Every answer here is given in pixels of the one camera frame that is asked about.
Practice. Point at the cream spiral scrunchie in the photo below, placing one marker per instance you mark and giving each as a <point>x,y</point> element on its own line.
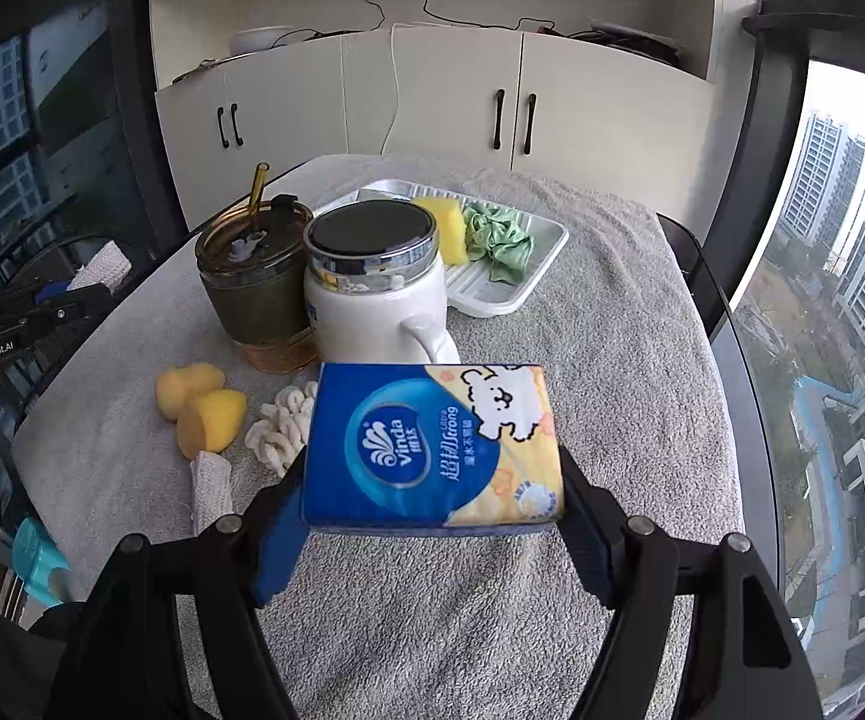
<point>278,427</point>

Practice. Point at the green scrunchie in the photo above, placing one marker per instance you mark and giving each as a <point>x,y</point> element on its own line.
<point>500,244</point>

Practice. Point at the blue tissue packet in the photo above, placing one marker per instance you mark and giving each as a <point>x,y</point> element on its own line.
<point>417,450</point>

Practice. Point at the grey towel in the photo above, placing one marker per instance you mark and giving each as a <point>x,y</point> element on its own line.
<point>612,360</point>

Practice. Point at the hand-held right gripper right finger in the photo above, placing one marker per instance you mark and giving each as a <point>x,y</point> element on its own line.
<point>590,540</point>

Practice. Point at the rectangular yellow sponge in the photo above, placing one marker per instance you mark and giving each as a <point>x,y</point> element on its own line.
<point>443,229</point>

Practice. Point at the white plastic tray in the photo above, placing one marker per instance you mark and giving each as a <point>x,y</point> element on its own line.
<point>507,292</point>

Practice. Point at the black window frame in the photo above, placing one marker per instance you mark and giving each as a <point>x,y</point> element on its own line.
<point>762,127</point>

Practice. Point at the amber glass cup with straw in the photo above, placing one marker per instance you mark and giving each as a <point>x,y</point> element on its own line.
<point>252,300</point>

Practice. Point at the teal plastic object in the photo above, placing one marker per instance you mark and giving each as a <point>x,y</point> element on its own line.
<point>38,555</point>

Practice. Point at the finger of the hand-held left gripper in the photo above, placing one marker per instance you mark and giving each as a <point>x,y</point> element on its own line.
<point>57,309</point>

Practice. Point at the white cabinet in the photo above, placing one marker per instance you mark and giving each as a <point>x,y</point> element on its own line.
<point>440,90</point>

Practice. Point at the white mug with chrome lid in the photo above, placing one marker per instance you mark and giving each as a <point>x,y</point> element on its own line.
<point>372,315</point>

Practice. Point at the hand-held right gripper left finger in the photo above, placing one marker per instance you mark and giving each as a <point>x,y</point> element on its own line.
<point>282,540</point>

